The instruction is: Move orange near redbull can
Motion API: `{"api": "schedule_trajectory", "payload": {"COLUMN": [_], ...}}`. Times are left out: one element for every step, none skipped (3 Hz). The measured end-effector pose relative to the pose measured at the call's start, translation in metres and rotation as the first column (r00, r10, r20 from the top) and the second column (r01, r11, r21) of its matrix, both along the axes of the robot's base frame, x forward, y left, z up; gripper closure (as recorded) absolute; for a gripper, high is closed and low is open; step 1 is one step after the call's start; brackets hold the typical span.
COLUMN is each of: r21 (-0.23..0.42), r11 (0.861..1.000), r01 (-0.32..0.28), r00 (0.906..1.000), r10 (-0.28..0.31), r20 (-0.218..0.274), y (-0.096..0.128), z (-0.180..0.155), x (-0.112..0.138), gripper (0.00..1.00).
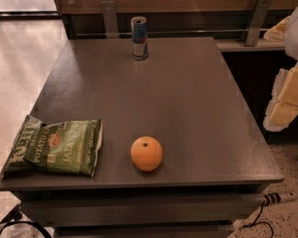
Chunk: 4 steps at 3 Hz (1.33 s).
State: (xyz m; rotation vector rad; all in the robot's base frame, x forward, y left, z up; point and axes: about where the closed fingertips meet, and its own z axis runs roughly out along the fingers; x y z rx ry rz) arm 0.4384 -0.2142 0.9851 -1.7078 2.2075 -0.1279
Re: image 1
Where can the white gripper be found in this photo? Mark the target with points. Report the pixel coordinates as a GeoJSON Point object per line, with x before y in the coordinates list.
{"type": "Point", "coordinates": [283, 106]}

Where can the orange fruit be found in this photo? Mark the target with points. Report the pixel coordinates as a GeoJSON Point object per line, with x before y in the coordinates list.
{"type": "Point", "coordinates": [146, 154]}

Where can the red bull can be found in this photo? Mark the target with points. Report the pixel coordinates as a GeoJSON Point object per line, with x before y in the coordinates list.
{"type": "Point", "coordinates": [139, 37]}

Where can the grey cabinet drawer unit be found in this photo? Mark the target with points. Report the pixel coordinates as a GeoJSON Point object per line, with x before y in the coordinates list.
{"type": "Point", "coordinates": [139, 214]}

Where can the green potato chips bag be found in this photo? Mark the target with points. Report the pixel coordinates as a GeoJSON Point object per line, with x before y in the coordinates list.
{"type": "Point", "coordinates": [68, 148]}

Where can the right metal bracket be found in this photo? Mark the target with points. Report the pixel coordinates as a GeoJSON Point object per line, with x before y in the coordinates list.
{"type": "Point", "coordinates": [257, 18]}

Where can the metal bracket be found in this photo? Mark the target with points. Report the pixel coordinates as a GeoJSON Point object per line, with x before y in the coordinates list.
{"type": "Point", "coordinates": [257, 18]}
{"type": "Point", "coordinates": [108, 8]}

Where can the striped plug with cable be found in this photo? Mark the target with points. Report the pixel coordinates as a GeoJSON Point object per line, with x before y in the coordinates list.
{"type": "Point", "coordinates": [277, 217]}

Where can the left metal bracket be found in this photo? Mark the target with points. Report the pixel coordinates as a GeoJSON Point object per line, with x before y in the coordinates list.
{"type": "Point", "coordinates": [108, 8]}

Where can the horizontal metal rail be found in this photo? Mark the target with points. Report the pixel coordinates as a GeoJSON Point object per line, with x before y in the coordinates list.
{"type": "Point", "coordinates": [216, 34]}

